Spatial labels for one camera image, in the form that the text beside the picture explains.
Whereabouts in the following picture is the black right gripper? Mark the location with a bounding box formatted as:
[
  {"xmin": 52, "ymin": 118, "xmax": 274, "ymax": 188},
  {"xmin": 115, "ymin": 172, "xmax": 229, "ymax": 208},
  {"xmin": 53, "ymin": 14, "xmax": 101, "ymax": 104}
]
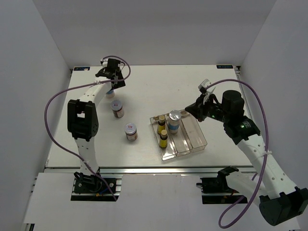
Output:
[{"xmin": 185, "ymin": 93, "xmax": 230, "ymax": 123}]

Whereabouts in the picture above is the blue label sesame shaker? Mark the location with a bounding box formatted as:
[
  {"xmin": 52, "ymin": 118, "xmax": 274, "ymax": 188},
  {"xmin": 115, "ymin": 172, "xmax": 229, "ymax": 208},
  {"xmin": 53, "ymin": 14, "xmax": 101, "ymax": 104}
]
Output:
[
  {"xmin": 105, "ymin": 90, "xmax": 115, "ymax": 99},
  {"xmin": 168, "ymin": 110, "xmax": 181, "ymax": 134}
]

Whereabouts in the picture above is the yellow label sauce bottle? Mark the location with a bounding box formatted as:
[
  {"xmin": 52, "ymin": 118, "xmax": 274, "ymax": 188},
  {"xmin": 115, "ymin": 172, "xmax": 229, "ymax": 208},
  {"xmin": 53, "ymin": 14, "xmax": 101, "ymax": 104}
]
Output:
[{"xmin": 157, "ymin": 115, "xmax": 166, "ymax": 134}]

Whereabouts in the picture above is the brown spice jar white lid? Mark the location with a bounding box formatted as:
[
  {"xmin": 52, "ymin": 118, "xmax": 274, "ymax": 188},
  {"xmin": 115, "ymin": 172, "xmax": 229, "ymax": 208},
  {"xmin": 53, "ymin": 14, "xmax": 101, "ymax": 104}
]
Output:
[{"xmin": 124, "ymin": 123, "xmax": 138, "ymax": 141}]

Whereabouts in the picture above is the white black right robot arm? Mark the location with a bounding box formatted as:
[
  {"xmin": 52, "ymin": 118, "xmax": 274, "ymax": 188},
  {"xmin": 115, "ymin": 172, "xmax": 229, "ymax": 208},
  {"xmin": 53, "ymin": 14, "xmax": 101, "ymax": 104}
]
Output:
[{"xmin": 185, "ymin": 90, "xmax": 308, "ymax": 226}]

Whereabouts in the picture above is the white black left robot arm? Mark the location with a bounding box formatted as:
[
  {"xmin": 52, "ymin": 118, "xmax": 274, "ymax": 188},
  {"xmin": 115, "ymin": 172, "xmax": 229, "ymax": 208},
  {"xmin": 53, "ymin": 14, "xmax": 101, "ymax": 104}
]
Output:
[{"xmin": 67, "ymin": 56, "xmax": 126, "ymax": 192}]

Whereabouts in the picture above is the clear acrylic three-compartment organizer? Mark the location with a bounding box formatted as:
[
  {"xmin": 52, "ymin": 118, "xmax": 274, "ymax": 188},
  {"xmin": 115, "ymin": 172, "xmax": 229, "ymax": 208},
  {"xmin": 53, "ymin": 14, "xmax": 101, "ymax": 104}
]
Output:
[{"xmin": 150, "ymin": 110, "xmax": 207, "ymax": 161}]

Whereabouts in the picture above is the blue table corner sticker left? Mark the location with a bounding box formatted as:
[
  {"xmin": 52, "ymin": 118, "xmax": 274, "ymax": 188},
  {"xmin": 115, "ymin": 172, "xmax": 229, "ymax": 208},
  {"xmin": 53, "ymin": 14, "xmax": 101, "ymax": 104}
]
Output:
[{"xmin": 73, "ymin": 66, "xmax": 90, "ymax": 71}]

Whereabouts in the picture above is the blue table corner sticker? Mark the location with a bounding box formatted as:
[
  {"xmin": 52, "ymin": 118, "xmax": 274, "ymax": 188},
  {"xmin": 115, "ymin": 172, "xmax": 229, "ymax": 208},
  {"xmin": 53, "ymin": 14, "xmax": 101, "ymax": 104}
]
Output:
[
  {"xmin": 216, "ymin": 64, "xmax": 233, "ymax": 69},
  {"xmin": 73, "ymin": 66, "xmax": 90, "ymax": 71}
]

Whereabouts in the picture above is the blue table corner sticker right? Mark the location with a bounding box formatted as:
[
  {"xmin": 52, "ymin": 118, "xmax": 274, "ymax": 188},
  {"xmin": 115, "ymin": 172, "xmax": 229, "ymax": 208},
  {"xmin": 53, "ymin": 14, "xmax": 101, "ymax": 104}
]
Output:
[{"xmin": 216, "ymin": 64, "xmax": 233, "ymax": 69}]

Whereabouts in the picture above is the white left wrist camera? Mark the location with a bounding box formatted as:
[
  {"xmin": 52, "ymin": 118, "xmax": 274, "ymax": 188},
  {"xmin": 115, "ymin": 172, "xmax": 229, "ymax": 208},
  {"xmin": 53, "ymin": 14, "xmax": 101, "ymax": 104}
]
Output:
[{"xmin": 100, "ymin": 58, "xmax": 108, "ymax": 68}]

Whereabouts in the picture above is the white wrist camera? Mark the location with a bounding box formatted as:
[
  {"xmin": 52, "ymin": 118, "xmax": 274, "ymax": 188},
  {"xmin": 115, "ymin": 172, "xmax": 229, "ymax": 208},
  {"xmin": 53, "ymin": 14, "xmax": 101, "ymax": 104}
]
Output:
[
  {"xmin": 197, "ymin": 79, "xmax": 216, "ymax": 105},
  {"xmin": 100, "ymin": 58, "xmax": 108, "ymax": 68}
]

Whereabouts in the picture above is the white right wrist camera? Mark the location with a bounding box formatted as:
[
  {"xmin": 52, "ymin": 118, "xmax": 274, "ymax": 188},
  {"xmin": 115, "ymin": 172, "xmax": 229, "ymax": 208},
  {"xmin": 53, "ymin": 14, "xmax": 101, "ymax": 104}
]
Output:
[{"xmin": 197, "ymin": 79, "xmax": 216, "ymax": 105}]

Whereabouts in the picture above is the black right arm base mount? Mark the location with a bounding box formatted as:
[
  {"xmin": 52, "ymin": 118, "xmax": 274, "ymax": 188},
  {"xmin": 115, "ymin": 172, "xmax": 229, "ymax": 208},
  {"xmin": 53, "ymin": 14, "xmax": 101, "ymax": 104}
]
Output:
[{"xmin": 196, "ymin": 178, "xmax": 242, "ymax": 205}]

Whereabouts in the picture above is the aluminium table front rail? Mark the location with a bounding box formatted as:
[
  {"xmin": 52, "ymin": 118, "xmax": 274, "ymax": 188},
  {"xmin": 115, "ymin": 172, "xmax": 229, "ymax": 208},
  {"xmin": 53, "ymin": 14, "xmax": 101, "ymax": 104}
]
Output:
[{"xmin": 45, "ymin": 166, "xmax": 272, "ymax": 176}]

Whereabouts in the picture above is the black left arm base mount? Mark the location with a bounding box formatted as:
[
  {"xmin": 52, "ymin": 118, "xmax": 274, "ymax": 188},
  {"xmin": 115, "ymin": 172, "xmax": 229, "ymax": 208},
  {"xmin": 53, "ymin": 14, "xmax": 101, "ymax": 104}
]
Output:
[{"xmin": 71, "ymin": 172, "xmax": 121, "ymax": 202}]

